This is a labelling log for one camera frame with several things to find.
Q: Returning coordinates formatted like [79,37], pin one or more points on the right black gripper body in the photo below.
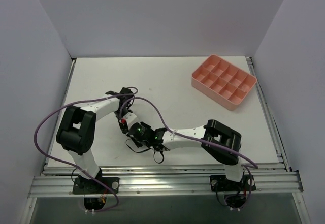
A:
[139,140]

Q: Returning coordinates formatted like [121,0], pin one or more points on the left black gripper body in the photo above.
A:
[123,126]

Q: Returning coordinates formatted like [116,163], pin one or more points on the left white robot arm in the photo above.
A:
[76,131]

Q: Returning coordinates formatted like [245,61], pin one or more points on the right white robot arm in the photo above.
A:
[217,139]

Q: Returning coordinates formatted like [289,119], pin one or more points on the pink compartment tray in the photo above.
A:
[223,82]

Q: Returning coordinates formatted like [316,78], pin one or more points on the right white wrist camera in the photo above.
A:
[129,119]

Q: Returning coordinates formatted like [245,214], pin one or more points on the aluminium mounting rail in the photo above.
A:
[166,180]

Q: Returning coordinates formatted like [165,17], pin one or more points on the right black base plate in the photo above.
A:
[219,183]

